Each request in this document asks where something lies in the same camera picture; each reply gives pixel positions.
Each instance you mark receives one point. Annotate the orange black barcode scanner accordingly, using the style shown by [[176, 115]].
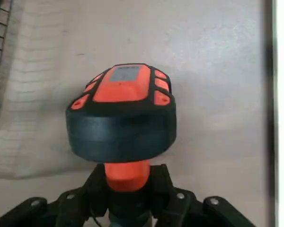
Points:
[[120, 132]]

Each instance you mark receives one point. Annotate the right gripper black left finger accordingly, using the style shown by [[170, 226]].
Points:
[[80, 205]]

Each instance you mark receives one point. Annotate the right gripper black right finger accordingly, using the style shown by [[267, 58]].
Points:
[[180, 208]]

